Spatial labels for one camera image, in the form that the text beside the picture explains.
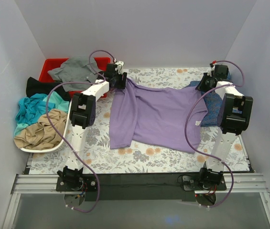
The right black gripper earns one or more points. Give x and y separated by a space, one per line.
203 84

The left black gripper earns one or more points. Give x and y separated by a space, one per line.
121 81

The purple t shirt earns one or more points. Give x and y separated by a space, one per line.
164 117

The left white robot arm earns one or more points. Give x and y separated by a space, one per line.
82 115

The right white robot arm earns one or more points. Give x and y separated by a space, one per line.
233 118

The blue checkered folded shirt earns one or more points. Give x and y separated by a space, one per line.
213 102

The grey collared shirt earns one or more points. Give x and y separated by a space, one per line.
75 69

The red plastic bin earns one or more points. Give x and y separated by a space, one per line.
50 64

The floral table mat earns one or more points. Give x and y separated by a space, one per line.
139 157

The black shirt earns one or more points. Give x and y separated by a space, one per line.
36 87

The teal shirt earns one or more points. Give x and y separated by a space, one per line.
31 108

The beige shirt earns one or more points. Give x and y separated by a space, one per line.
39 133

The white oval basket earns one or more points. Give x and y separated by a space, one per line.
63 140

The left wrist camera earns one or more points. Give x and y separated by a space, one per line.
119 66

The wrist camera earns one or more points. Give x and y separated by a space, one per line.
119 66
212 68

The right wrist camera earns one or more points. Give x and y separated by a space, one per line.
212 68

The aluminium frame rail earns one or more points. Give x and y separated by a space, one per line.
47 184

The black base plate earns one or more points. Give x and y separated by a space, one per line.
139 186

